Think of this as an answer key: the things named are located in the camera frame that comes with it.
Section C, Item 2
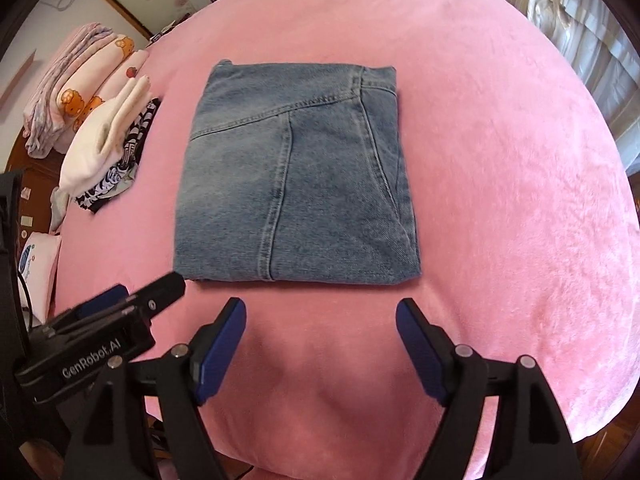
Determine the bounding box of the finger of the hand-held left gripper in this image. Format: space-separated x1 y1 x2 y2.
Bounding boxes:
50 284 130 333
127 272 187 321

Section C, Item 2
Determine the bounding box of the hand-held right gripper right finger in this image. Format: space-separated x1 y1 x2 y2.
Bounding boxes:
395 298 583 480

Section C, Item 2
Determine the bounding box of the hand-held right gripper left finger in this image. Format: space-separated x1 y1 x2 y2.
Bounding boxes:
62 297 247 480

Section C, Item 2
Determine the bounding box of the blue denim jacket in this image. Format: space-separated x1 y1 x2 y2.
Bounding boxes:
172 59 422 283

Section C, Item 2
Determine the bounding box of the pink white printed pillow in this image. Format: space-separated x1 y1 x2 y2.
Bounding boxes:
17 231 63 326

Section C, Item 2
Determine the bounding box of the grey small cloth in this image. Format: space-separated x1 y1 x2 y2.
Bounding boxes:
49 186 71 235

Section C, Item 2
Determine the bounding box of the black white patterned garment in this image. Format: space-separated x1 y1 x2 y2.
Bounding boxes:
75 97 162 213

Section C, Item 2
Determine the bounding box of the wooden headboard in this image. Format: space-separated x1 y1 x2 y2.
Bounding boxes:
0 127 63 241

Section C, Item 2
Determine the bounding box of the white folded sweater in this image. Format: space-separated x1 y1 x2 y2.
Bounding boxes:
59 75 152 196

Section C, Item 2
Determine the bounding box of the bear print folded quilt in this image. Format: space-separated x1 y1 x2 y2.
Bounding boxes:
54 34 151 155

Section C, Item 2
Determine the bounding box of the pink fleece bed blanket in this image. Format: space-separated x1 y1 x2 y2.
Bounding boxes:
47 0 640 476

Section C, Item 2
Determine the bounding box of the lavender striped folded blanket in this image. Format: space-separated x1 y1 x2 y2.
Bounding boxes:
22 21 117 157

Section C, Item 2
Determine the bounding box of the small black device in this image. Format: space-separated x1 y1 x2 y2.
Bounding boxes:
149 19 178 43

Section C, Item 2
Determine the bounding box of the white lace furniture cover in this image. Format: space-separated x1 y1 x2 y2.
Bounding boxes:
467 0 640 176

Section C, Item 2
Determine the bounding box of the black cable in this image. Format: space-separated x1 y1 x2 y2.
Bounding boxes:
17 270 36 331

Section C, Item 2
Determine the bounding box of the pink wall shelf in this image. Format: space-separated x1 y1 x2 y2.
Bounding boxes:
0 50 38 106

